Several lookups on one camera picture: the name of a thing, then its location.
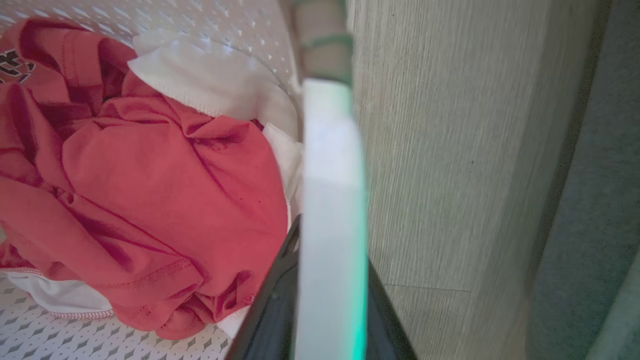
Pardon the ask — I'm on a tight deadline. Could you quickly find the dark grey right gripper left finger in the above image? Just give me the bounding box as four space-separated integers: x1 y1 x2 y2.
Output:
224 214 302 360

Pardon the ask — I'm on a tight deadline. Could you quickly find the red t-shirt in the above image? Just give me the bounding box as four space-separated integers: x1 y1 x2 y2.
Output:
0 17 292 341

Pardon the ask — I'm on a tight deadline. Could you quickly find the grey fabric sofa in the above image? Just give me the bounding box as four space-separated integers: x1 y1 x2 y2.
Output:
524 0 640 360

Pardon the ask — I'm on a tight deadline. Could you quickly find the white garment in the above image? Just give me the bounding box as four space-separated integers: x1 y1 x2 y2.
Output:
6 29 307 342

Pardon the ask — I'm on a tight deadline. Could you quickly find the white perforated laundry basket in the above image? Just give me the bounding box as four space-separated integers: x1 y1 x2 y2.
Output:
0 0 372 360

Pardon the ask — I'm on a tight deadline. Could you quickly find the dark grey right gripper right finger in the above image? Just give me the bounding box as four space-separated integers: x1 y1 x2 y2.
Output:
366 256 417 360

